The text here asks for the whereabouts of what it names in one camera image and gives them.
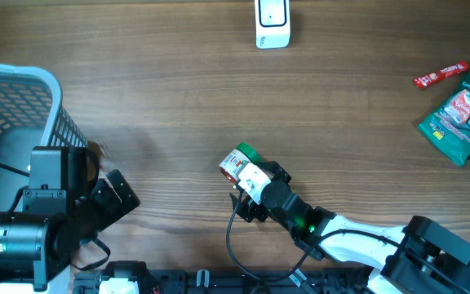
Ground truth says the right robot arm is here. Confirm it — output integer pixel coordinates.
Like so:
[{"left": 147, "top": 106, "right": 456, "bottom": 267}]
[{"left": 219, "top": 159, "right": 470, "bottom": 293}]

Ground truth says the red coffee stick sachet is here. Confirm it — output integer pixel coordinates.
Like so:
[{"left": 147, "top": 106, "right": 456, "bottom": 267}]
[{"left": 413, "top": 61, "right": 469, "bottom": 89}]

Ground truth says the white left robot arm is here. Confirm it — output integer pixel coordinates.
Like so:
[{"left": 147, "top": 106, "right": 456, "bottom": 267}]
[{"left": 0, "top": 146, "right": 140, "bottom": 292}]

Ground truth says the grey plastic basket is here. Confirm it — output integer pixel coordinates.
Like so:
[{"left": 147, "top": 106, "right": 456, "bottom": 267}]
[{"left": 0, "top": 65, "right": 87, "bottom": 211}]

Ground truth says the red tissue pack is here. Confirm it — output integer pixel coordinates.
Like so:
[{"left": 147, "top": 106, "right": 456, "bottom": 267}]
[{"left": 444, "top": 90, "right": 470, "bottom": 124}]

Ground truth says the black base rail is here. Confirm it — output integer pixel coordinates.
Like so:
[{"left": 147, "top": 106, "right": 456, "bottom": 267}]
[{"left": 72, "top": 261, "right": 372, "bottom": 294}]

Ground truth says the white barcode scanner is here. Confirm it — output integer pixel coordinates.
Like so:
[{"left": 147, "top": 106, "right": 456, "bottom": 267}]
[{"left": 254, "top": 0, "right": 291, "bottom": 50}]

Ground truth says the jar with green lid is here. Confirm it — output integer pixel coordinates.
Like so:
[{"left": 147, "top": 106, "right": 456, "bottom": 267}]
[{"left": 219, "top": 142, "right": 261, "bottom": 184}]

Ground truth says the green gloves packet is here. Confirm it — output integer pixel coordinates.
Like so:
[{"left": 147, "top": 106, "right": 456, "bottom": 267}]
[{"left": 418, "top": 69, "right": 470, "bottom": 166}]

